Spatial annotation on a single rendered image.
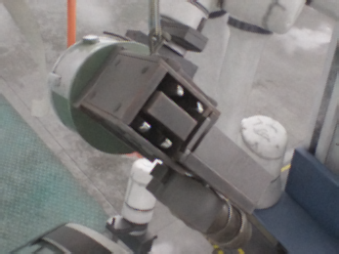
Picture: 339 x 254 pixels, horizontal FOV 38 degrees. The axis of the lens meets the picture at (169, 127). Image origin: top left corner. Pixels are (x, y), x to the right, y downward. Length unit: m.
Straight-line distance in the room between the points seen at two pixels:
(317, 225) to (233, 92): 0.67
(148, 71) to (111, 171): 1.96
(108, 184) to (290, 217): 0.98
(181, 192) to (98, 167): 1.93
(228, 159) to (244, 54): 0.71
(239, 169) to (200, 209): 0.06
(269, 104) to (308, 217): 1.22
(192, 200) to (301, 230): 1.19
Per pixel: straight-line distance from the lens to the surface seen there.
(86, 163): 2.49
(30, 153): 2.60
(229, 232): 0.67
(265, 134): 1.58
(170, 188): 0.55
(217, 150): 0.52
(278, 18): 0.82
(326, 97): 1.52
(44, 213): 2.32
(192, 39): 0.77
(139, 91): 0.48
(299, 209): 1.76
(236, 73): 1.23
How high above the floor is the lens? 1.78
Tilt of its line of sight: 42 degrees down
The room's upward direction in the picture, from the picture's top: straight up
